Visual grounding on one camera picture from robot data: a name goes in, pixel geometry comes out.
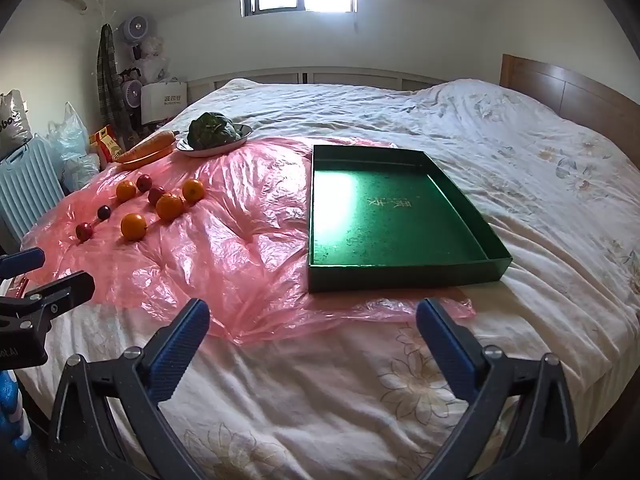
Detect white standing fan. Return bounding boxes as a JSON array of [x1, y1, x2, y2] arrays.
[[120, 15, 159, 59]]

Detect white wooden panelling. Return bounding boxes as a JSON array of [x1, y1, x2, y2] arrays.
[[187, 67, 451, 97]]

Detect green plaid scarf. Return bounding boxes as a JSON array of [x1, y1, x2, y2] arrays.
[[96, 23, 121, 127]]

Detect green tray box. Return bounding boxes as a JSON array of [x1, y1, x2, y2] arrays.
[[306, 144, 514, 295]]

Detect white floral quilt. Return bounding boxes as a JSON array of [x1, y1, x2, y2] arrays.
[[20, 77, 640, 480]]

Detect clear plastic bag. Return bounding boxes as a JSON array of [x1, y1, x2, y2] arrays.
[[47, 102, 101, 194]]

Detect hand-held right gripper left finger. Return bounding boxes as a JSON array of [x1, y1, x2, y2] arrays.
[[47, 297, 211, 480]]

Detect green leafy vegetable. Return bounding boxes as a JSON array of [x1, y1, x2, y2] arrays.
[[187, 111, 241, 151]]

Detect small white fan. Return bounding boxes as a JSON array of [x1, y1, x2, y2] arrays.
[[120, 80, 146, 111]]

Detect pink plastic sheet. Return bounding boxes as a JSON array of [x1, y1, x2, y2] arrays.
[[22, 135, 477, 346]]

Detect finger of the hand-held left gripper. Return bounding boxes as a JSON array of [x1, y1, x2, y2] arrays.
[[0, 247, 46, 282], [0, 272, 96, 319]]

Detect white plastic bags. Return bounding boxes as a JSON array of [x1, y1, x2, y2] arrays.
[[140, 37, 171, 84]]

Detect light blue ribbed suitcase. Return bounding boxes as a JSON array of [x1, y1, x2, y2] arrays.
[[0, 133, 66, 242]]

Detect white printed bag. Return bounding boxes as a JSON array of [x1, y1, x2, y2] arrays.
[[0, 89, 34, 161]]

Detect carrot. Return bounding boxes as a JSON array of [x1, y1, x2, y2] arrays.
[[114, 130, 180, 163]]

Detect wooden headboard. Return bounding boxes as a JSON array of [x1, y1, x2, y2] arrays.
[[500, 53, 640, 173]]

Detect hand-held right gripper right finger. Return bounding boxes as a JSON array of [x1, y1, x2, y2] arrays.
[[416, 297, 581, 480]]

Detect white cardboard box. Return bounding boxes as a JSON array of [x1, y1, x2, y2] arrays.
[[141, 77, 189, 126]]

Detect white plate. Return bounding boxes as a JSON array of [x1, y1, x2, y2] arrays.
[[176, 123, 254, 158]]

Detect red yellow box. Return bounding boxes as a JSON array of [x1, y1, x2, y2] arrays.
[[90, 125, 124, 163]]

